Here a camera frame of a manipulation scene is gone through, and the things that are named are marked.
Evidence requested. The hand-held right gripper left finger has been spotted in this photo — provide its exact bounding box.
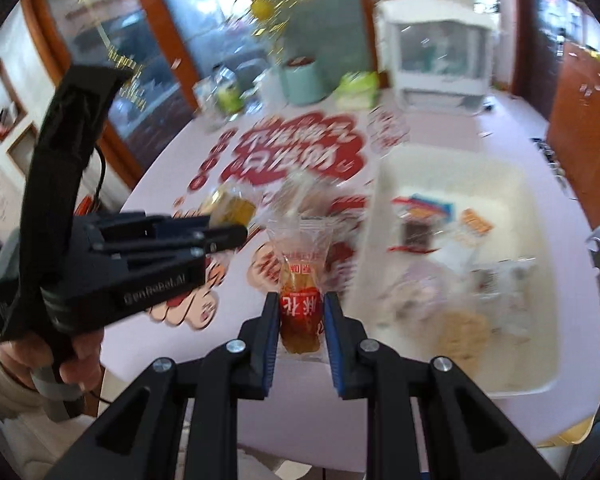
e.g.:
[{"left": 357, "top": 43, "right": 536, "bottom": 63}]
[{"left": 45, "top": 292, "right": 281, "bottom": 480}]

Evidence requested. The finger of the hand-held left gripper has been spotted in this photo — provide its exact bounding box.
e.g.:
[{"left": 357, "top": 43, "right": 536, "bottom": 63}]
[
  {"left": 94, "top": 224, "right": 250, "bottom": 264},
  {"left": 86, "top": 211, "right": 214, "bottom": 242}
]

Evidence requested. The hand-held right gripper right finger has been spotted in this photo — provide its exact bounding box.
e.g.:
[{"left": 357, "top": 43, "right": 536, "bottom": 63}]
[{"left": 324, "top": 291, "right": 561, "bottom": 480}]

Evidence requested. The clear yellow crisps packet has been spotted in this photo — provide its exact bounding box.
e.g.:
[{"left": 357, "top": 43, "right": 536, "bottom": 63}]
[{"left": 200, "top": 182, "right": 258, "bottom": 228}]

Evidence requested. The clear red label snack packet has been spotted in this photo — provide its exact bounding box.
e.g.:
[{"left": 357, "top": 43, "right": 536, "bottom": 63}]
[{"left": 265, "top": 217, "right": 333, "bottom": 361}]

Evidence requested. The clear white label snack packet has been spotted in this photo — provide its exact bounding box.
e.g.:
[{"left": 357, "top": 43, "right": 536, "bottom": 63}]
[{"left": 270, "top": 170, "right": 331, "bottom": 221}]

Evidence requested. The clear rice cracker packet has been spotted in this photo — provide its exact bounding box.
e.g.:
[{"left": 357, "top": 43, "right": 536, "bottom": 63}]
[{"left": 437, "top": 310, "right": 491, "bottom": 366}]

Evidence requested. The dark brown snack packet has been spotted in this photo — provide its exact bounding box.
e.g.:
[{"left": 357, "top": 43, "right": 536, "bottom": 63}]
[{"left": 390, "top": 210, "right": 443, "bottom": 256}]

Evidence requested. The blue snack packet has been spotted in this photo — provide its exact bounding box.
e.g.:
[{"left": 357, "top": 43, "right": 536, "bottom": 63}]
[{"left": 412, "top": 194, "right": 456, "bottom": 221}]

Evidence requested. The white grey snack packet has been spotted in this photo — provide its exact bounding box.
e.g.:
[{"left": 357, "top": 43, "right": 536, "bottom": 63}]
[{"left": 472, "top": 260, "right": 536, "bottom": 301}]

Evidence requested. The orange white oat bar packet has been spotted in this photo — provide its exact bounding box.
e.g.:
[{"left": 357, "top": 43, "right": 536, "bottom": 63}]
[{"left": 447, "top": 209, "right": 493, "bottom": 266}]

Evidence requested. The white plastic bin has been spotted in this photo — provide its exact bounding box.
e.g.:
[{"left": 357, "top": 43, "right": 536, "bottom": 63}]
[{"left": 350, "top": 142, "right": 573, "bottom": 398}]

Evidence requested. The person's left forearm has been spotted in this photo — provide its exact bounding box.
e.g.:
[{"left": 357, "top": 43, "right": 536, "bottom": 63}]
[{"left": 0, "top": 320, "right": 106, "bottom": 480}]

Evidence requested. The person's left hand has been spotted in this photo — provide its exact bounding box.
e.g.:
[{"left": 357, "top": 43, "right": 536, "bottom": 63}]
[{"left": 0, "top": 326, "right": 104, "bottom": 397}]

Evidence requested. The pink printed tablecloth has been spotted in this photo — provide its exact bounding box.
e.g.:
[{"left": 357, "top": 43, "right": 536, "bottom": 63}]
[{"left": 100, "top": 90, "right": 600, "bottom": 461}]

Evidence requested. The glass cup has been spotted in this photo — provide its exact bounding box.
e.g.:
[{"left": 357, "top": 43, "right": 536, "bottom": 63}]
[{"left": 195, "top": 80, "right": 226, "bottom": 132}]

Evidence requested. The wooden framed glass door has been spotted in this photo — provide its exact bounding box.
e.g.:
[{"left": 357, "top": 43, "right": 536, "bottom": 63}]
[{"left": 25, "top": 0, "right": 201, "bottom": 186}]

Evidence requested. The green label bottle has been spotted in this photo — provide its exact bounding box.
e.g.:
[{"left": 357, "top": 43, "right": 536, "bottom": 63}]
[{"left": 214, "top": 66, "right": 244, "bottom": 118}]

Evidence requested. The white squeeze bottle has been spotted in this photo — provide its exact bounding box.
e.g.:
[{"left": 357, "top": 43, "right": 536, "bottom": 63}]
[{"left": 259, "top": 66, "right": 284, "bottom": 107}]

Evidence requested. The teal canister brown lid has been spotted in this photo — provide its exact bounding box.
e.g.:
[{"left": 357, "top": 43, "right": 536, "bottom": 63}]
[{"left": 279, "top": 57, "right": 331, "bottom": 106}]

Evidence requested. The green tissue pack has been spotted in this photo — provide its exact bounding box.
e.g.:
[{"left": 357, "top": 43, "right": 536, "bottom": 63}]
[{"left": 335, "top": 71, "right": 381, "bottom": 108}]

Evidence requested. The frosted glass door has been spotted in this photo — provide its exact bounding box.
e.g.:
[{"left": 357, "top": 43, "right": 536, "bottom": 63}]
[{"left": 150, "top": 0, "right": 381, "bottom": 91}]

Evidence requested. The white sterilizer cabinet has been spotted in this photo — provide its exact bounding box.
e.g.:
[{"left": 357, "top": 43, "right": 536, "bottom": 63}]
[{"left": 375, "top": 0, "right": 496, "bottom": 116}]

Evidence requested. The wooden cabinet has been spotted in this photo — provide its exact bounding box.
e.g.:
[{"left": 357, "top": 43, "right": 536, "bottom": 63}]
[{"left": 545, "top": 50, "right": 600, "bottom": 231}]

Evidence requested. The dark entry door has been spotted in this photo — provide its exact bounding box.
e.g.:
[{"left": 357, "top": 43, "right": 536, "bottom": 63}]
[{"left": 520, "top": 0, "right": 573, "bottom": 116}]

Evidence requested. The wooden picture frame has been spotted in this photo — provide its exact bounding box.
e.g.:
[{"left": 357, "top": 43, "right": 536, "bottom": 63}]
[{"left": 0, "top": 59, "right": 31, "bottom": 141}]

